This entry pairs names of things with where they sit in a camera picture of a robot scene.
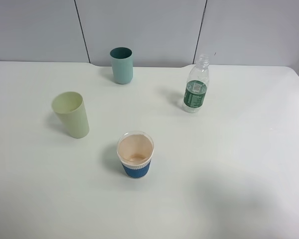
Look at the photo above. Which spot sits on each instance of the blue sleeved paper cup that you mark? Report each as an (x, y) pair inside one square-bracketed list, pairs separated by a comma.
[(135, 150)]

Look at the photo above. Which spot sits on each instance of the clear bottle green label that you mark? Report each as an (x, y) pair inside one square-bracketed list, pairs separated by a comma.
[(196, 85)]

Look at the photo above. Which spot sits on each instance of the teal plastic cup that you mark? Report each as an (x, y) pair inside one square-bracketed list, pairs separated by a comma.
[(122, 64)]

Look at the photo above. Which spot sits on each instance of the pale green plastic cup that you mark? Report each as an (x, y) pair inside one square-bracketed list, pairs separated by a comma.
[(70, 109)]

